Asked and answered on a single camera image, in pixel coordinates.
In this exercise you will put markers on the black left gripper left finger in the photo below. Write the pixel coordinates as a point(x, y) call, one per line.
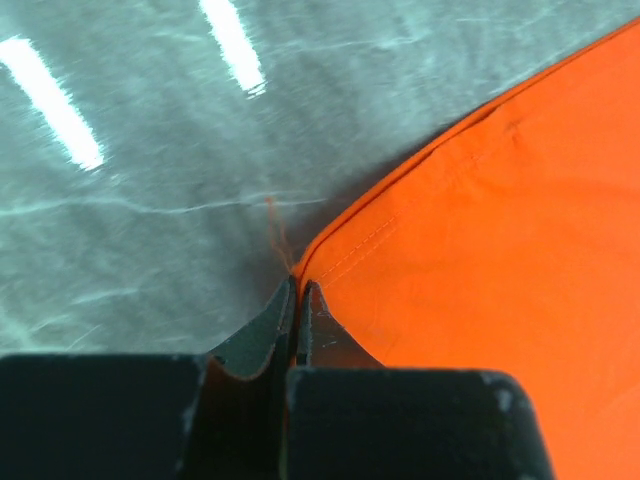
point(211, 415)

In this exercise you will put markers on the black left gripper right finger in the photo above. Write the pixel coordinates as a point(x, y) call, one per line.
point(350, 417)

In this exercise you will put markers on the orange t shirt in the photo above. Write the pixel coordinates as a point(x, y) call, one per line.
point(511, 243)

